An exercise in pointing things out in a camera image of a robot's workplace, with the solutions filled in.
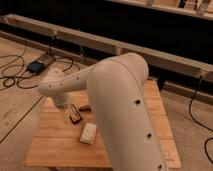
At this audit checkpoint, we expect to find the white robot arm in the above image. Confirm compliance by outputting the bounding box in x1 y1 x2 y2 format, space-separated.
38 53 169 171

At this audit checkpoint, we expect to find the white sponge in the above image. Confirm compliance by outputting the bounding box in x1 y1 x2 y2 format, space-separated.
80 123 97 144

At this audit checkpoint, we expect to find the dark rectangular block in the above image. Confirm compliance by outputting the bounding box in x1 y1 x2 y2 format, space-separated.
69 105 82 124

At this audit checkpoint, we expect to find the wooden table board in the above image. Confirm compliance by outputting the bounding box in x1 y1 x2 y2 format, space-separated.
25 81 181 169

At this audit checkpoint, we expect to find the blue power adapter box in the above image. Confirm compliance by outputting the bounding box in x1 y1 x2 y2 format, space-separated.
27 61 44 73

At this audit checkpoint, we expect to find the black cable on floor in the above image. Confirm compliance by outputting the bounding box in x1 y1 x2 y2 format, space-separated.
0 43 75 90

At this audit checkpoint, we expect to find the long wooden frame rail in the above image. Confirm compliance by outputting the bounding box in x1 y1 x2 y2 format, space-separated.
0 14 213 83

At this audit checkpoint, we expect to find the black cable at right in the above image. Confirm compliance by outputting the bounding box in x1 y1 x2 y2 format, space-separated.
188 77 213 165

